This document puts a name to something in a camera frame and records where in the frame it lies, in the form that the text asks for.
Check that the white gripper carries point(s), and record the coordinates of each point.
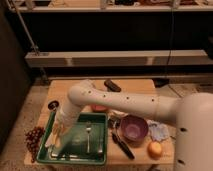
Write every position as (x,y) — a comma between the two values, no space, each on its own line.
(60,127)

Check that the yellow banana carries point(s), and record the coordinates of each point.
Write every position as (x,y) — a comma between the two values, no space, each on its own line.
(52,140)

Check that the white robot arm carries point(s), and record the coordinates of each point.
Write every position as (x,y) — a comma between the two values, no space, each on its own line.
(192,116)

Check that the green plastic tray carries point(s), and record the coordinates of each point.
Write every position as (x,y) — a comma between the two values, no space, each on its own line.
(73,145)

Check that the small metal can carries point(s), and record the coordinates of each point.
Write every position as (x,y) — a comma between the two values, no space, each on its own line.
(53,105)

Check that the silver fork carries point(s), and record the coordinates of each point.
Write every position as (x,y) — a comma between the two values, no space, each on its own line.
(88,130)

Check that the red grape bunch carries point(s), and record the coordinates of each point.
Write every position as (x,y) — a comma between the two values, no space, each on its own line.
(32,141)

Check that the orange bowl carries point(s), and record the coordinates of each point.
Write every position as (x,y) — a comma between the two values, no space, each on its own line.
(98,108)

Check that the dark rectangular block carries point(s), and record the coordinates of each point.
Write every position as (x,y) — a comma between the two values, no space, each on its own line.
(112,86)

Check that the purple bowl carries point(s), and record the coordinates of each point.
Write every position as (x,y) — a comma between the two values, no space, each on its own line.
(134,128)

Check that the metal diagonal pole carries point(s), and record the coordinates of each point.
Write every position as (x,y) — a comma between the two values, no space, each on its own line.
(34,47)

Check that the wooden shelf beam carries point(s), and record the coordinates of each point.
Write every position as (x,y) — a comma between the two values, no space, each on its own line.
(118,58)

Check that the yellow lemon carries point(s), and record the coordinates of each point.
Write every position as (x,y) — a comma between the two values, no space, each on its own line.
(155,149)

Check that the blue crumpled cloth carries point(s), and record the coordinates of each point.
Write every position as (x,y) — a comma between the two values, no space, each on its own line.
(158,131)

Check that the black handled knife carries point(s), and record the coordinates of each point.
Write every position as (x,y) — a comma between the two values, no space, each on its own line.
(121,143)

